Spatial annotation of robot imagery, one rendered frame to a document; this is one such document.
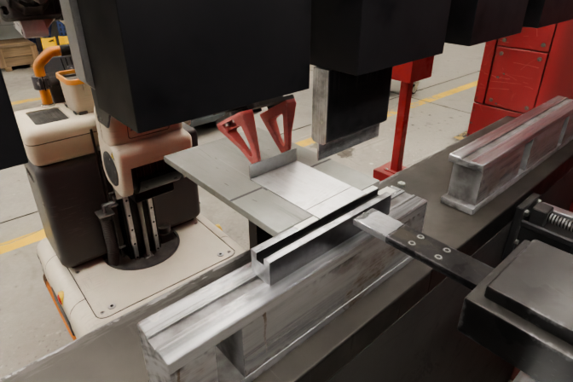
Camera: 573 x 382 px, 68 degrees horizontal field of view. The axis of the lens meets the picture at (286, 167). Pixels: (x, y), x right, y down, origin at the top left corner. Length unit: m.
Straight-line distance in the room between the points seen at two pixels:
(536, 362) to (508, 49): 1.00
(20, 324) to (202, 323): 1.63
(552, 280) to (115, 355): 0.44
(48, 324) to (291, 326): 1.55
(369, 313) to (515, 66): 0.89
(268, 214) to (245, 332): 0.14
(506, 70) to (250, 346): 1.04
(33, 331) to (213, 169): 1.45
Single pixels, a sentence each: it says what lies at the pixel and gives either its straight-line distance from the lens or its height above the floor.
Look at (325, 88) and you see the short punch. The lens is 0.41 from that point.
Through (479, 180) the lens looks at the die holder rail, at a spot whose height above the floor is 0.94.
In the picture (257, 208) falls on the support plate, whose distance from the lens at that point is 0.51.
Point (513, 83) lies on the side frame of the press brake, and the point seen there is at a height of 0.96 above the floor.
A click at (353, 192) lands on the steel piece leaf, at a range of 0.54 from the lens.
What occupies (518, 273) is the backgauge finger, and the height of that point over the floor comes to 1.04.
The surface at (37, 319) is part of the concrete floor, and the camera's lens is 2.01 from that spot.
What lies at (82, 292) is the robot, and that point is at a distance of 1.60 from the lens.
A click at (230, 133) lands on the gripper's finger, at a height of 1.05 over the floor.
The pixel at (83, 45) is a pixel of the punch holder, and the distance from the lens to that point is 0.31.
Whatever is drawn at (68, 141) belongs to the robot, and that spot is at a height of 0.75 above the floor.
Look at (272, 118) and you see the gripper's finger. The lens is 0.63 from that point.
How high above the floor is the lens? 1.27
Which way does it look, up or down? 27 degrees down
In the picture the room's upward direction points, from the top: straight up
